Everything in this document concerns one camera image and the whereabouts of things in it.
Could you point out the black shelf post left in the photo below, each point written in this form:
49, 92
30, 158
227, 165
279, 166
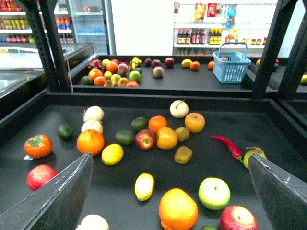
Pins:
44, 29

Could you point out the red apple front left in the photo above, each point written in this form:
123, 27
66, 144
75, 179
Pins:
39, 176

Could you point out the far pile green apple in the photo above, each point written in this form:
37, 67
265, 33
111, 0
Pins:
135, 76

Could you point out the glass freezer chest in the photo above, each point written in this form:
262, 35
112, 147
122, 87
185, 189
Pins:
20, 63

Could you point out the far purple peach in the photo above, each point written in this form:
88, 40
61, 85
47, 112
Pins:
158, 72

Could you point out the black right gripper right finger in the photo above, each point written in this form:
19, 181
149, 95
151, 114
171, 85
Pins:
283, 196

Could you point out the brown kiwi upper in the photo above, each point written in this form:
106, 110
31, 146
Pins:
182, 134

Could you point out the green lime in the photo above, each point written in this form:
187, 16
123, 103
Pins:
139, 123
125, 137

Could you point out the red apple front right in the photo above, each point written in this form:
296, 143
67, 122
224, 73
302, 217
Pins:
237, 218

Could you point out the black shelf post right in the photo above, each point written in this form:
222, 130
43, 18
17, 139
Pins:
297, 62

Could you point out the green apple front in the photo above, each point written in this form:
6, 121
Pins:
214, 193

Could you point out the pink dragon fruit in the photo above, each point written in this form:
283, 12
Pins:
96, 64

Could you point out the orange persimmon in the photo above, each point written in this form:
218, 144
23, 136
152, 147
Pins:
38, 146

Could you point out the green lime lower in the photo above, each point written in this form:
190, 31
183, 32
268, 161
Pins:
125, 137

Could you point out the brown kiwi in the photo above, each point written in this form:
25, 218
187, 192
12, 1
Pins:
183, 155
182, 134

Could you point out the red chili pepper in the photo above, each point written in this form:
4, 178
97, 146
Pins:
232, 147

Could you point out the dark green avocado left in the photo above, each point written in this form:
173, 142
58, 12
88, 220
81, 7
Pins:
65, 132

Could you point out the green lime upper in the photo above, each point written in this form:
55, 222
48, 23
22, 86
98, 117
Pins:
139, 123

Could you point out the black far shelf tray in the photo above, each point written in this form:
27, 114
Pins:
178, 81

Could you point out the dark sauce bottles row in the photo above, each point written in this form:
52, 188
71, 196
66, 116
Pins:
194, 36

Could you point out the black shelf post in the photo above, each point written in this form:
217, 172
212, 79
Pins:
44, 29
297, 62

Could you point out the white pear upper left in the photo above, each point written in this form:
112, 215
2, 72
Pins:
93, 113

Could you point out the white pear with stem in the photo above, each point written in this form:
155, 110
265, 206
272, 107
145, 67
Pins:
179, 109

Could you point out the brown kiwi lower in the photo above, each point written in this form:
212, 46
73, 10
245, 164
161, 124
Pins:
183, 155

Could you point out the blue basket far shelf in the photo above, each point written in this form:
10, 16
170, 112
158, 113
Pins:
230, 66

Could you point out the white pear lower left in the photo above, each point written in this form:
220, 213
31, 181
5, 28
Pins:
92, 124

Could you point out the far red apple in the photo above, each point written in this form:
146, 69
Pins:
169, 62

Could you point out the large orange front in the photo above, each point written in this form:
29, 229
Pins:
177, 210

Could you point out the black front shelf tray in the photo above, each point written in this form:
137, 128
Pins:
246, 122

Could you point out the red apple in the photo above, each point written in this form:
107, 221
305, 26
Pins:
237, 218
169, 62
145, 139
39, 176

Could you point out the large orange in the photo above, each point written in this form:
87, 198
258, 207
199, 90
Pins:
177, 210
91, 141

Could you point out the elongated yellow lemon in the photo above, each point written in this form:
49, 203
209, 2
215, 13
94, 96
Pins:
144, 186

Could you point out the large orange left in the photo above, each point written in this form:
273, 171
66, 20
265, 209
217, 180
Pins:
91, 141

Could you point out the yellow-orange fruit centre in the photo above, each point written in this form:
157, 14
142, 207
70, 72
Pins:
166, 138

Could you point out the far orange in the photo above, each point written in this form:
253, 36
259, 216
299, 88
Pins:
194, 66

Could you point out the red apple centre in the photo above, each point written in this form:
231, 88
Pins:
145, 139

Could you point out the small orange mandarin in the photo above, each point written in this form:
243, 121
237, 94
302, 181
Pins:
157, 122

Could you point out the pale peach bottom edge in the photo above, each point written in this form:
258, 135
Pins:
93, 222

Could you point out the yellow apple right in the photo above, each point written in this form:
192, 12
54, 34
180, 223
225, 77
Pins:
194, 122

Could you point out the white label tag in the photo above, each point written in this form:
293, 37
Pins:
28, 158

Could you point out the black shelf tray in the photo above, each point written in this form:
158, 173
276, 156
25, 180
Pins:
246, 122
178, 81

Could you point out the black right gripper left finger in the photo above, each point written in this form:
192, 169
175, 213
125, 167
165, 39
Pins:
55, 206

